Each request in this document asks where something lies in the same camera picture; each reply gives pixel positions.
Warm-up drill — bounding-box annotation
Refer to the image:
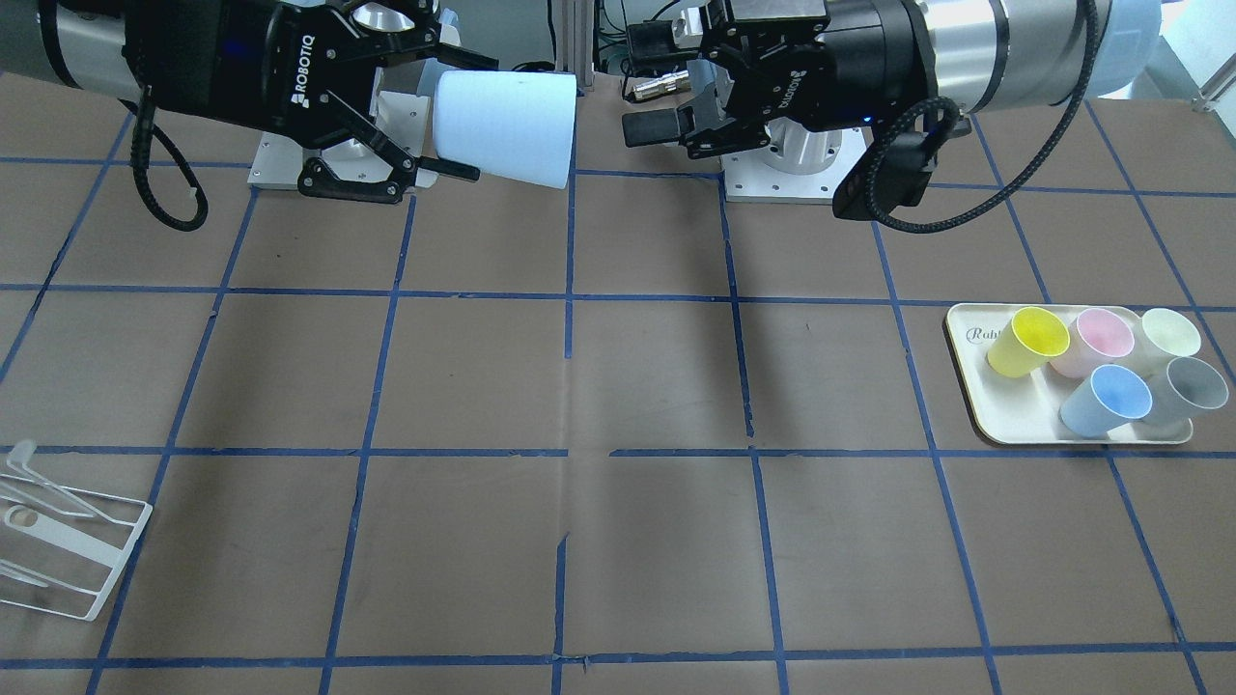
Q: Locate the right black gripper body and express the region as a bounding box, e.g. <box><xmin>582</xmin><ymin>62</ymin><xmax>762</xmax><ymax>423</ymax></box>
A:
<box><xmin>124</xmin><ymin>1</ymin><xmax>379</xmax><ymax>148</ymax></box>

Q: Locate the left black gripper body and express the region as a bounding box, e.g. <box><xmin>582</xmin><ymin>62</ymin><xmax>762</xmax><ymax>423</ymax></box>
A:
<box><xmin>681</xmin><ymin>1</ymin><xmax>937</xmax><ymax>158</ymax></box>

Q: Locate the light blue plastic cup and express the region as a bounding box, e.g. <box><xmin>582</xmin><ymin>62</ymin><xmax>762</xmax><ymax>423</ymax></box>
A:
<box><xmin>433</xmin><ymin>69</ymin><xmax>577</xmax><ymax>189</ymax></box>

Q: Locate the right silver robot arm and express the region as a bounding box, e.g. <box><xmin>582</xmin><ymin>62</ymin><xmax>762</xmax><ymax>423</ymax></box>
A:
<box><xmin>2</xmin><ymin>1</ymin><xmax>578</xmax><ymax>232</ymax></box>

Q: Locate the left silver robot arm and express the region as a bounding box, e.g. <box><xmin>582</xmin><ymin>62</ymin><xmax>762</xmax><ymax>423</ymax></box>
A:
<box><xmin>622</xmin><ymin>1</ymin><xmax>1086</xmax><ymax>160</ymax></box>

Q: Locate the yellow plastic cup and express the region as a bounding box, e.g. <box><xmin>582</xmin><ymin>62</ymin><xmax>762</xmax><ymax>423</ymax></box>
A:
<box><xmin>986</xmin><ymin>305</ymin><xmax>1070</xmax><ymax>378</ymax></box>

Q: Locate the pink plastic cup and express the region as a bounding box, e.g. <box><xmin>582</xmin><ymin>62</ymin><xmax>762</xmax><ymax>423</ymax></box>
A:
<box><xmin>1048</xmin><ymin>307</ymin><xmax>1135</xmax><ymax>378</ymax></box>

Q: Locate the cream plastic cup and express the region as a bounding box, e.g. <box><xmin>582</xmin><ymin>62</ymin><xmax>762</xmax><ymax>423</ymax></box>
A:
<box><xmin>1132</xmin><ymin>307</ymin><xmax>1201</xmax><ymax>365</ymax></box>

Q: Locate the grey plastic cup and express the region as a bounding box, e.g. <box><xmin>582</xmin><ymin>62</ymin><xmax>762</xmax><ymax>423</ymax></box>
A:
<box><xmin>1140</xmin><ymin>356</ymin><xmax>1230</xmax><ymax>427</ymax></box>

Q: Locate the silver metal connector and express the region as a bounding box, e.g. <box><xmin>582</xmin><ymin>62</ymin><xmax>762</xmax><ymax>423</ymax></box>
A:
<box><xmin>622</xmin><ymin>69</ymin><xmax>691</xmax><ymax>104</ymax></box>

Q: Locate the cream rectangular tray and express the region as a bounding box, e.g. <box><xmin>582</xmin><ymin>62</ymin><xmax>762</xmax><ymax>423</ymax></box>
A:
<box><xmin>944</xmin><ymin>303</ymin><xmax>1194</xmax><ymax>446</ymax></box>

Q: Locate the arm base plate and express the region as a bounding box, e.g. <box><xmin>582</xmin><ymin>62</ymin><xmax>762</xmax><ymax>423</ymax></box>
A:
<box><xmin>722</xmin><ymin>117</ymin><xmax>868</xmax><ymax>207</ymax></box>
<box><xmin>247</xmin><ymin>92</ymin><xmax>433</xmax><ymax>192</ymax></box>

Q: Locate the aluminium frame post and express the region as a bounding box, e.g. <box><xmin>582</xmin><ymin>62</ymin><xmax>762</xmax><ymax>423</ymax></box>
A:
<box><xmin>548</xmin><ymin>0</ymin><xmax>599</xmax><ymax>96</ymax></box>

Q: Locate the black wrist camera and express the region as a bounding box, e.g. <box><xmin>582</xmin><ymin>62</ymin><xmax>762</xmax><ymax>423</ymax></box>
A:
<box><xmin>831</xmin><ymin>129</ymin><xmax>939</xmax><ymax>221</ymax></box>

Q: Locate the black braided cable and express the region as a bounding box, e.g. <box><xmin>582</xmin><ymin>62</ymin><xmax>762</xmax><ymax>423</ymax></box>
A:
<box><xmin>861</xmin><ymin>0</ymin><xmax>1103</xmax><ymax>236</ymax></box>
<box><xmin>130</xmin><ymin>87</ymin><xmax>210</xmax><ymax>232</ymax></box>

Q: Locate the white wire rack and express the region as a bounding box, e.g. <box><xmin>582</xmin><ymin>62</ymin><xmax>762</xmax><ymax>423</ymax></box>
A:
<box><xmin>1</xmin><ymin>439</ymin><xmax>155</xmax><ymax>622</ymax></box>

